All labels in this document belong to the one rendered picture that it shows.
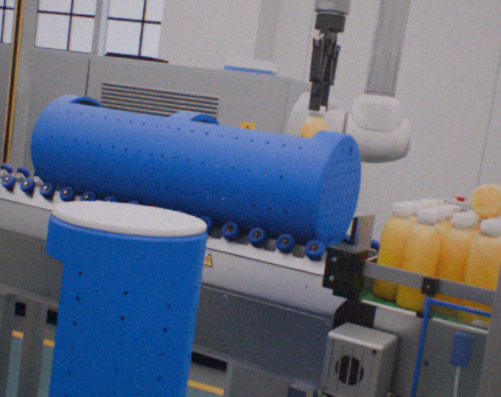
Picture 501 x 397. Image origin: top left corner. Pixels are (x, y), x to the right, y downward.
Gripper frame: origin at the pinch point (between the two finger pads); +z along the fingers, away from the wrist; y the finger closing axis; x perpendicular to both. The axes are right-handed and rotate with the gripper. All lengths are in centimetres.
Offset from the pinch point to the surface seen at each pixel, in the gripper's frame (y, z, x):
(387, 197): -261, 44, -56
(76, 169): 19, 27, -59
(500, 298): 43, 31, 55
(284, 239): 16.3, 34.1, 3.2
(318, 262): 16.0, 37.7, 12.3
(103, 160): 20, 23, -50
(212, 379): -120, 131, -85
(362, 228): 8.8, 29.1, 19.0
